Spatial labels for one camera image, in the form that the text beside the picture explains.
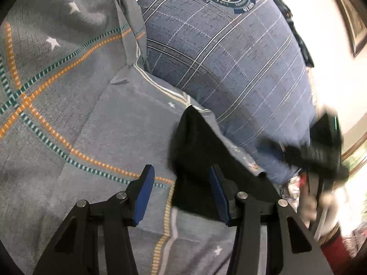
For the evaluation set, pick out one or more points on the grey star striped blanket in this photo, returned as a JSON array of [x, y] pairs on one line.
[[74, 114]]

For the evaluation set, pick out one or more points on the black pants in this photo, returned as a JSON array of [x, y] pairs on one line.
[[197, 160]]

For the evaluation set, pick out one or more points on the red object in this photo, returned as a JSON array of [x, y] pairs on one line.
[[337, 247]]

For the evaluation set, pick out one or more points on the dark framed wall picture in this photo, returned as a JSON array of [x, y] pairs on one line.
[[351, 14]]

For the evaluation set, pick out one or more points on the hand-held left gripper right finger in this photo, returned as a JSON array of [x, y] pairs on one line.
[[219, 199]]

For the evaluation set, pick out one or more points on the blue plaid pillow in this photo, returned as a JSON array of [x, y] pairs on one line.
[[223, 68]]

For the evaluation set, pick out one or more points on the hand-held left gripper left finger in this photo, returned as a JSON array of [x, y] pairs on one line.
[[144, 197]]

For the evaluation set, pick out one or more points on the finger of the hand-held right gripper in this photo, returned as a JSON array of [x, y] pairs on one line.
[[282, 150]]

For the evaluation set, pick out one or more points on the wooden framed picture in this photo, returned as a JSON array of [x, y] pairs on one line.
[[354, 156]]

